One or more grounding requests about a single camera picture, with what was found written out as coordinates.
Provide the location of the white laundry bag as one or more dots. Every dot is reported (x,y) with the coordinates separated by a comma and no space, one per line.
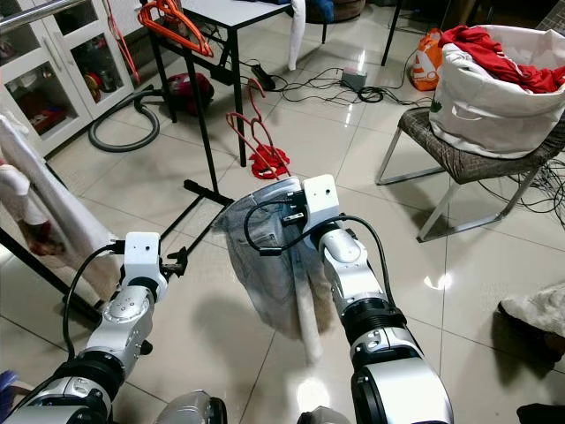
(494,115)

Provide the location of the brown plaid chair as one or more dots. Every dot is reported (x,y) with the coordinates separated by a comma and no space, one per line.
(468,163)

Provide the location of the white table black legs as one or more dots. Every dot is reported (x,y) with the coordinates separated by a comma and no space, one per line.
(238,13)

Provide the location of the white jeans black stitching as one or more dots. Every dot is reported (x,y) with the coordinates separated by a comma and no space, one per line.
(265,274)

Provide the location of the red vacuum cleaner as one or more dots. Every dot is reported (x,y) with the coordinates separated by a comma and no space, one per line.
(190,93)

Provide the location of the white long sleeve garment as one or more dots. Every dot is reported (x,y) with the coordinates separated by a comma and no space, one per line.
(297,35)

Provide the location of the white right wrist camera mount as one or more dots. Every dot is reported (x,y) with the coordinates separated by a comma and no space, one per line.
(320,199)

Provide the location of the person's black socked foot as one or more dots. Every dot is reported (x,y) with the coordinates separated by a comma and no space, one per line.
(543,413)
(530,344)

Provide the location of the blue bristle hand brush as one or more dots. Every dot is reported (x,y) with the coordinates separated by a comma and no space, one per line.
(9,393)

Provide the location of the grey power box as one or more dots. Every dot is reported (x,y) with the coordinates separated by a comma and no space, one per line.
(354,79)

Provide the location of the brown round basket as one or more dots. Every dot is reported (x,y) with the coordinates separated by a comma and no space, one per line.
(335,9)

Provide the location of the clear plastic bag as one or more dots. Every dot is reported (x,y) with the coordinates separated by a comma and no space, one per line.
(538,305)

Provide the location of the red sports garment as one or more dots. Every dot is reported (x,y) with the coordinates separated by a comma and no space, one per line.
(494,53)

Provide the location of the orange hanger bunch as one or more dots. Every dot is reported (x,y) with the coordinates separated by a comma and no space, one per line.
(177,26)

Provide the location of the orange printed bag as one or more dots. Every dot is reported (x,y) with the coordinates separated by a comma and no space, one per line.
(425,62)

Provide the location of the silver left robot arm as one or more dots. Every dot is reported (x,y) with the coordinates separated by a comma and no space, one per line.
(132,318)

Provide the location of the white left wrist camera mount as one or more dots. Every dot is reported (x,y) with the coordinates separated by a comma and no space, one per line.
(141,256)

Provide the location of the grey right robot leg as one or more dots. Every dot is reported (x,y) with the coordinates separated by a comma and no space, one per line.
(322,416)

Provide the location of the black power adapter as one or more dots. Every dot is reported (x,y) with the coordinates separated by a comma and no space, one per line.
(261,77)

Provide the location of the black metal clothes rack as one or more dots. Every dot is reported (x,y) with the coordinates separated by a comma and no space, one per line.
(201,124)

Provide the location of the red cloth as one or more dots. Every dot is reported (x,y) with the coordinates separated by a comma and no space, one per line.
(269,163)

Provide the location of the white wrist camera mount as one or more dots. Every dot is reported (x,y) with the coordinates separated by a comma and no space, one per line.
(141,256)
(320,199)

